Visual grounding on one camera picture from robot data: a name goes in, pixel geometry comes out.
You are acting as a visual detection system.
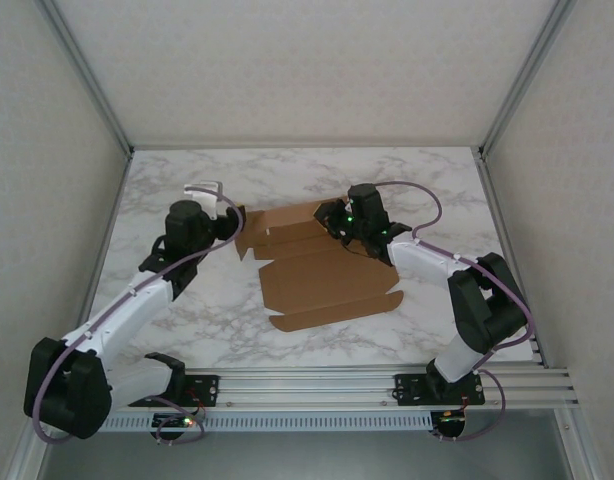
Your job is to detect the brown cardboard box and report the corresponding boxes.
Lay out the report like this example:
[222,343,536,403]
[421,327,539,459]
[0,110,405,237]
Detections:
[234,198,404,334]

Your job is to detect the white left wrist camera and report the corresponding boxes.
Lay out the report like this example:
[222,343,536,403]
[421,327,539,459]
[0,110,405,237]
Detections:
[182,179,223,222]

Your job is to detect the aluminium back rail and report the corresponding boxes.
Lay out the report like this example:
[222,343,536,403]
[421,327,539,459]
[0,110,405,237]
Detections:
[129,143,483,152]

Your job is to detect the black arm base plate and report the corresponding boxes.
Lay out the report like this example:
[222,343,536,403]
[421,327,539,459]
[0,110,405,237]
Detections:
[169,373,222,407]
[394,372,487,406]

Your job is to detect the aluminium mounting rail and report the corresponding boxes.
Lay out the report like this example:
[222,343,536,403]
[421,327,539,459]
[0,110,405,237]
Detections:
[106,368,581,412]

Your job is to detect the aluminium frame post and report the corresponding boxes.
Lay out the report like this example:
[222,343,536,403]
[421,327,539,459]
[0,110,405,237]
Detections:
[477,0,579,160]
[35,0,134,160]

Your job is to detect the grey slotted cable duct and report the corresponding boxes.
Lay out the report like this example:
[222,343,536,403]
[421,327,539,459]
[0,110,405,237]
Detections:
[102,412,435,432]

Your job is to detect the aluminium lower frame beam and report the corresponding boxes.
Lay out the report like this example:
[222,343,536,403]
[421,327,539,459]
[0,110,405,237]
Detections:
[551,407,611,480]
[6,438,49,480]

